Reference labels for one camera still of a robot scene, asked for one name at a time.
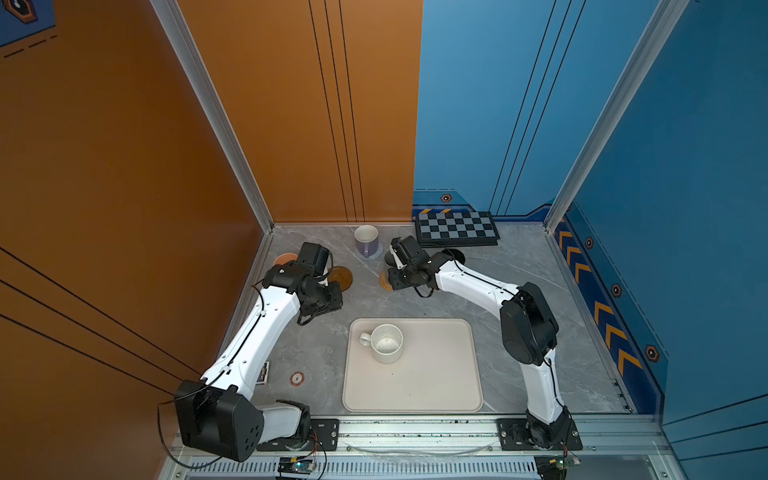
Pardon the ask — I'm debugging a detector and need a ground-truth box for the grey woven round coaster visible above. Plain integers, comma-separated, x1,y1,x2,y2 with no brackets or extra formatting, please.
354,244,384,261

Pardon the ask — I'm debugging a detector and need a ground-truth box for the rattan woven round coaster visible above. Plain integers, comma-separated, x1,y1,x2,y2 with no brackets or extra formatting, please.
379,270,393,292

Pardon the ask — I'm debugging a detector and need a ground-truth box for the black chessboard box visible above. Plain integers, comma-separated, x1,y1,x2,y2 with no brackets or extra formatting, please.
414,210,500,248

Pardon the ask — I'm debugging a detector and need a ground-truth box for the black mug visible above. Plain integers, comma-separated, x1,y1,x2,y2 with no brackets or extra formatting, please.
444,248,466,265

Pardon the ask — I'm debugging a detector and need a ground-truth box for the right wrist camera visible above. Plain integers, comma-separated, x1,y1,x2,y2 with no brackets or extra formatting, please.
389,236,430,270

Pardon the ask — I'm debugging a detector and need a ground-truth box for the orange mug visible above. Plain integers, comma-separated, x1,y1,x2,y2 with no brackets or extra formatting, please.
274,252,298,265

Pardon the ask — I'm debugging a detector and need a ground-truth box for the left circuit board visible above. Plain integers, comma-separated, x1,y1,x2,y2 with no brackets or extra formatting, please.
276,457,320,479

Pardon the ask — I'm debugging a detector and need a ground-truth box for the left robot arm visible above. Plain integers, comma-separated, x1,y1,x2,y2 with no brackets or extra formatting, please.
171,263,343,462

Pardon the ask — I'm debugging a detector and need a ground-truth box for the white speckled mug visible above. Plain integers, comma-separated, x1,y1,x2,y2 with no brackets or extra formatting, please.
359,324,404,364

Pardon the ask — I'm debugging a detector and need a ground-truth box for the white mug purple handle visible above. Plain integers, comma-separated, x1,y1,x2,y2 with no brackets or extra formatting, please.
354,225,380,259

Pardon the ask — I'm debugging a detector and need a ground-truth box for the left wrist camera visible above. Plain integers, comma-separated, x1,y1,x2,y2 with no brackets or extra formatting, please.
296,242,333,280

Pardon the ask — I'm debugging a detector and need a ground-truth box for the purple card box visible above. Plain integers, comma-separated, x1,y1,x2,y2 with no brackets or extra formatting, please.
256,361,270,385

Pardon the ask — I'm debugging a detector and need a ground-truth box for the brown wooden round coaster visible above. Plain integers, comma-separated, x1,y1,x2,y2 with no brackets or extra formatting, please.
327,266,353,291

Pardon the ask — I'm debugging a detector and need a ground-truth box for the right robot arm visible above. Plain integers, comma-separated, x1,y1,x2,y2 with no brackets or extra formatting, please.
385,252,576,451

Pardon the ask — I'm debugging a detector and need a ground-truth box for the aluminium front rail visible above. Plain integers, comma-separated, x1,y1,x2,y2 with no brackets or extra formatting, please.
159,414,686,479

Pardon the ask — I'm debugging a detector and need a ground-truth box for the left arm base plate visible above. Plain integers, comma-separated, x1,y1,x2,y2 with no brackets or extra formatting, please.
257,418,340,453

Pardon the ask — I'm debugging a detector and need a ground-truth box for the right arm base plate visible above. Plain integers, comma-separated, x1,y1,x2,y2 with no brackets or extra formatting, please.
496,415,583,452

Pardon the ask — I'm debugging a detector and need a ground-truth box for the cream serving tray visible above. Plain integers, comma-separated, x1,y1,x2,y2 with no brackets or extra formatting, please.
342,318,484,414

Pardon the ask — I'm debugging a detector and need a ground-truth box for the circuit board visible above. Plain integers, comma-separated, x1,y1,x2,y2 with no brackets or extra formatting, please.
276,457,320,479
534,456,581,480

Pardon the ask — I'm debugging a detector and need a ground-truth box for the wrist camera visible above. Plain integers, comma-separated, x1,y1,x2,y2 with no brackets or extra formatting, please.
389,236,430,270
296,242,333,280

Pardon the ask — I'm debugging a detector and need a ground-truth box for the right circuit board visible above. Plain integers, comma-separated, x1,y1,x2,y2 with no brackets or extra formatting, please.
534,456,581,480

